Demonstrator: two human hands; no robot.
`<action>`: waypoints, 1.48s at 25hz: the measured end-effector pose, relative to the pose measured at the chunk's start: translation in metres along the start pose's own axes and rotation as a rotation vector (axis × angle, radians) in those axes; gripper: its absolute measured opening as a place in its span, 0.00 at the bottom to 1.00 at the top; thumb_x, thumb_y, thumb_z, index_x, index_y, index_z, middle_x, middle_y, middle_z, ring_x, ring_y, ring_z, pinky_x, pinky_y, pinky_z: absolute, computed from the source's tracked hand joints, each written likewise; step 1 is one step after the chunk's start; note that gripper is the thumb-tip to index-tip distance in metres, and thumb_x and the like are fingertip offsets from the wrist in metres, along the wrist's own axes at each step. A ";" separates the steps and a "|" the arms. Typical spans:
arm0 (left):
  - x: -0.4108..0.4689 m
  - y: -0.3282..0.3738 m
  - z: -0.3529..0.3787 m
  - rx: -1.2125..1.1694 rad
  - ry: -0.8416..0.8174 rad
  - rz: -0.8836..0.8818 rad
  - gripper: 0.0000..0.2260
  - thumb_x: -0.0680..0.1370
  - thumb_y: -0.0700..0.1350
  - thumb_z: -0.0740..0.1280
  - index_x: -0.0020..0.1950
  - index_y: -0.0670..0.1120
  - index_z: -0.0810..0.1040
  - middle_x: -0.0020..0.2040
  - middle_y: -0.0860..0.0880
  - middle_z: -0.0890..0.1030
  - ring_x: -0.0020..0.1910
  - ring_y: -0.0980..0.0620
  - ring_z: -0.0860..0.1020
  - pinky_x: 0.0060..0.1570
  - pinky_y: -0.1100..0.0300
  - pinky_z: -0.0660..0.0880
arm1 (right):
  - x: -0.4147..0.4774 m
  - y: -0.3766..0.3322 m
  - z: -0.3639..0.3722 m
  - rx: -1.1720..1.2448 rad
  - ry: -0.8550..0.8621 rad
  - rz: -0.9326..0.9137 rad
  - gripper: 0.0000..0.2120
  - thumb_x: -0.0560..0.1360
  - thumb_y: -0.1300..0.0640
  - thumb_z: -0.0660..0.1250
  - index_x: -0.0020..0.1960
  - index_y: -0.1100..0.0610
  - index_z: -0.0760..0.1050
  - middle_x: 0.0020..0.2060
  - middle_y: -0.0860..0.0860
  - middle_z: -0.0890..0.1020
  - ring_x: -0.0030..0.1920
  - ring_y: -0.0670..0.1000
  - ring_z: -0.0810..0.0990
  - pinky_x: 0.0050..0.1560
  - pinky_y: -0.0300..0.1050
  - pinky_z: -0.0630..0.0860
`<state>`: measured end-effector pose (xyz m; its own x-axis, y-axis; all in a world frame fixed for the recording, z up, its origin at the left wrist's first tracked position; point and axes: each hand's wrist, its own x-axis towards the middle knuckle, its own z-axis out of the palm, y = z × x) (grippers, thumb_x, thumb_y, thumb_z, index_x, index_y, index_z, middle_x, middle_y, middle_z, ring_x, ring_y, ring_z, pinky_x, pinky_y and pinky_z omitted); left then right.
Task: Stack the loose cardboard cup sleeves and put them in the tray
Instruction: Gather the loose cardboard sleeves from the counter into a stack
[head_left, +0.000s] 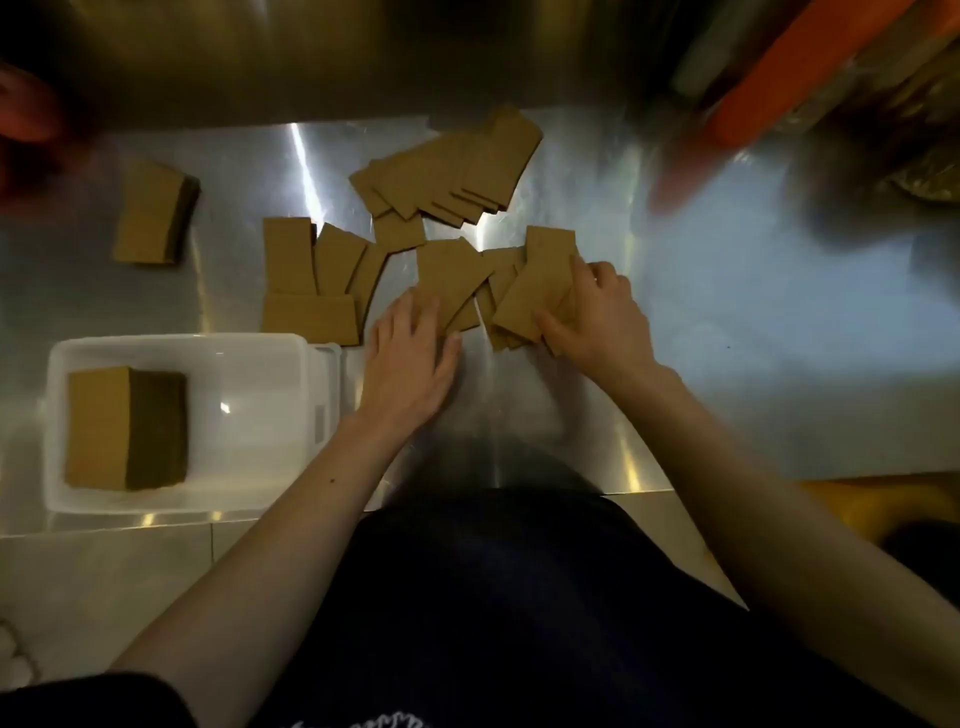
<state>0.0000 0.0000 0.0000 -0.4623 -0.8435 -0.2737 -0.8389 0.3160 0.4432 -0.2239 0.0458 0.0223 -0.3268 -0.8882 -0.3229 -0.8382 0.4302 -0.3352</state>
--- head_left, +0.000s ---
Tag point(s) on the cluster brown paper pieces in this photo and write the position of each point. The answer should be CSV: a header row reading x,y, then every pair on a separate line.
x,y
536,289

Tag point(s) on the small cardboard stack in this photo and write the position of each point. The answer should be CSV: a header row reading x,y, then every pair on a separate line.
x,y
146,214

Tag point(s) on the black printed shirt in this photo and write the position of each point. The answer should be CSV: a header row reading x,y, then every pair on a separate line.
x,y
487,615

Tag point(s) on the fanned row brown paper pieces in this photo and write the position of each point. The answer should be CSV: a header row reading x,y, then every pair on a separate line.
x,y
450,172

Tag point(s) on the yellow stool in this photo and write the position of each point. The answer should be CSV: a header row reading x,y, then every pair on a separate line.
x,y
862,510

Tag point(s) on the person's left hand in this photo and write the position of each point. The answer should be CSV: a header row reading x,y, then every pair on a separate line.
x,y
405,367

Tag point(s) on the person's left forearm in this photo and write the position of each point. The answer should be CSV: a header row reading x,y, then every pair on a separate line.
x,y
285,540

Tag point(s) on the person's right forearm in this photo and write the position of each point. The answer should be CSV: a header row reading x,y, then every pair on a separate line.
x,y
750,510

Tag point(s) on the white plastic tray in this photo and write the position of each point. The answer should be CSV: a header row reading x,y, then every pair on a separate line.
x,y
247,450

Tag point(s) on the clear bag of dried goods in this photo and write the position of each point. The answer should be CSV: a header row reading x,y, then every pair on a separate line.
x,y
926,172

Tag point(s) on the person's right hand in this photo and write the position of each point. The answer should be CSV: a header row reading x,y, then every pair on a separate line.
x,y
607,330

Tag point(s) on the orange box at right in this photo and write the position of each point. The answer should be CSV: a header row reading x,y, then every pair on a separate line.
x,y
787,67

